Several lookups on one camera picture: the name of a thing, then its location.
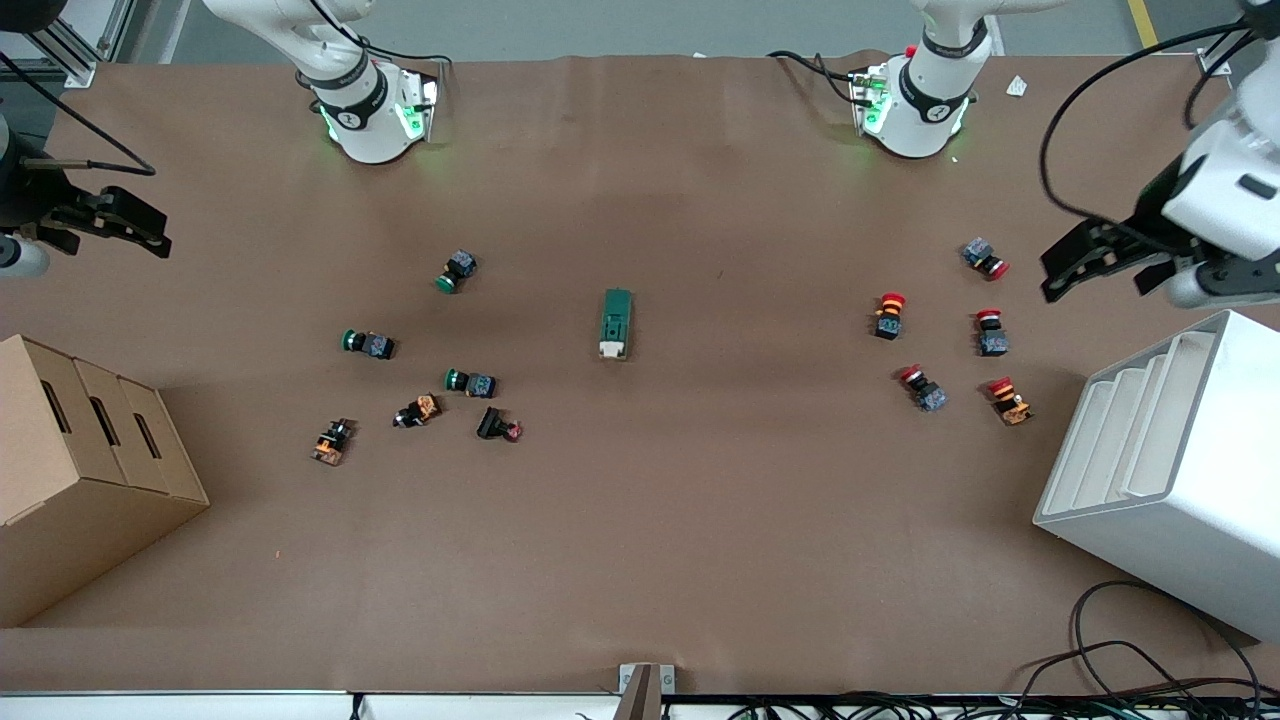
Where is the green load switch block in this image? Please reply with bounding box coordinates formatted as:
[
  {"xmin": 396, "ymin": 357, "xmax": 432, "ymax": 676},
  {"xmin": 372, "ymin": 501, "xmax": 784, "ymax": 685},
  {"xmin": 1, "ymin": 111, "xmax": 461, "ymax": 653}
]
[{"xmin": 598, "ymin": 288, "xmax": 635, "ymax": 361}]

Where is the white stepped storage box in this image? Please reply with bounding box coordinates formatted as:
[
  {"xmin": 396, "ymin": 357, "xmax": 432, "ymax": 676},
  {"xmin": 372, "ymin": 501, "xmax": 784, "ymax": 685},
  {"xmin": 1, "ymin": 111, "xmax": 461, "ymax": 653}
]
[{"xmin": 1033, "ymin": 309, "xmax": 1280, "ymax": 644}]

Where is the brown cardboard box with slots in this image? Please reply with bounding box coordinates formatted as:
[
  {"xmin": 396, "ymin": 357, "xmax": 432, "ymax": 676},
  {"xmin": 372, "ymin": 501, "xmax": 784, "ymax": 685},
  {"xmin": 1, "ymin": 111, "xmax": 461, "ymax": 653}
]
[{"xmin": 0, "ymin": 334, "xmax": 211, "ymax": 629}]

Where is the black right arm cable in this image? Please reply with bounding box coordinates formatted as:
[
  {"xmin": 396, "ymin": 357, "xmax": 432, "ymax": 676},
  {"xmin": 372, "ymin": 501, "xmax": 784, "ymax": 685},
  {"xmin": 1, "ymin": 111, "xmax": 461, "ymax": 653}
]
[{"xmin": 0, "ymin": 48, "xmax": 157, "ymax": 177}]

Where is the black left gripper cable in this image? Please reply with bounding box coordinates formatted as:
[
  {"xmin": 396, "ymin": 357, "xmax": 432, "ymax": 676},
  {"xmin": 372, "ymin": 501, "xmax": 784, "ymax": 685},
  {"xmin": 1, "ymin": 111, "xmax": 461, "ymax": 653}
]
[{"xmin": 1038, "ymin": 20, "xmax": 1280, "ymax": 226}]

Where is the aluminium frame post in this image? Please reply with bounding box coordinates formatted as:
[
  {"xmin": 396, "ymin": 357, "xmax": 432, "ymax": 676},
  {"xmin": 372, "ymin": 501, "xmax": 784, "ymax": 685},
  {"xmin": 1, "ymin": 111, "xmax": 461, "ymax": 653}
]
[
  {"xmin": 30, "ymin": 18, "xmax": 98, "ymax": 89},
  {"xmin": 1197, "ymin": 0, "xmax": 1280, "ymax": 78}
]

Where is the red button switch orange base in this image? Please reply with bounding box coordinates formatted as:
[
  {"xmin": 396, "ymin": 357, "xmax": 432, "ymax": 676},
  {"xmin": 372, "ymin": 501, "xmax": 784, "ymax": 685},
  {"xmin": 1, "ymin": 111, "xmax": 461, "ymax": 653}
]
[{"xmin": 986, "ymin": 376, "xmax": 1035, "ymax": 428}]

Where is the black switch orange contact block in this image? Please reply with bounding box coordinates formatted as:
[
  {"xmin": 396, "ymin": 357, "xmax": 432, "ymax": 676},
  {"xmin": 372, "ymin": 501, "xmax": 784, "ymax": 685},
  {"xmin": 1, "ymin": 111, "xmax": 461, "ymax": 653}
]
[{"xmin": 310, "ymin": 418, "xmax": 357, "ymax": 467}]

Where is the black selector switch orange base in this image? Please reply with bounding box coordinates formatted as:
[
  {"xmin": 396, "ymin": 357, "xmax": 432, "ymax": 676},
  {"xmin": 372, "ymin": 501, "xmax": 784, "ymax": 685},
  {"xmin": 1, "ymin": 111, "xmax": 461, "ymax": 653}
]
[{"xmin": 392, "ymin": 393, "xmax": 443, "ymax": 430}]

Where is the black looped cable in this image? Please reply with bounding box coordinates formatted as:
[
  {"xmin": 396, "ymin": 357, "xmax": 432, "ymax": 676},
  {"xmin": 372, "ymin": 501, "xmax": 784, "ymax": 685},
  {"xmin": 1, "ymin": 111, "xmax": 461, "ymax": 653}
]
[{"xmin": 1020, "ymin": 580, "xmax": 1266, "ymax": 701}]

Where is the black left arm base cable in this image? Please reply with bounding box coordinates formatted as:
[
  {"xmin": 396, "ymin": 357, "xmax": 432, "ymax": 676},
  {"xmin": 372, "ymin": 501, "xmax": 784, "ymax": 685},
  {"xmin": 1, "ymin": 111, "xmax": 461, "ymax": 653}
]
[{"xmin": 768, "ymin": 48, "xmax": 873, "ymax": 101}]

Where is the white table edge rail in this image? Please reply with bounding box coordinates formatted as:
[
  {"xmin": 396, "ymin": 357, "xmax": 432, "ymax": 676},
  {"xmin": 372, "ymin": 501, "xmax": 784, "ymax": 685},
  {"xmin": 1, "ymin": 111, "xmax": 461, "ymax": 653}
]
[{"xmin": 0, "ymin": 690, "xmax": 1280, "ymax": 720}]

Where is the black cable bundle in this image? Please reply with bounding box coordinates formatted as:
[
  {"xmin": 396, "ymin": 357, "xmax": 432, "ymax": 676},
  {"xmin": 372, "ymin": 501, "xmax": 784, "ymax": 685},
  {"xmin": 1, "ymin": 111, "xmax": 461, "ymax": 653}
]
[{"xmin": 725, "ymin": 690, "xmax": 1280, "ymax": 720}]

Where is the metal table edge bracket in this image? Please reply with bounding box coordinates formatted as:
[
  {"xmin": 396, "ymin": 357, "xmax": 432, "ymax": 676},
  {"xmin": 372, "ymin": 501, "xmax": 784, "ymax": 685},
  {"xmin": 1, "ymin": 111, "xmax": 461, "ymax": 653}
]
[{"xmin": 618, "ymin": 662, "xmax": 677, "ymax": 720}]

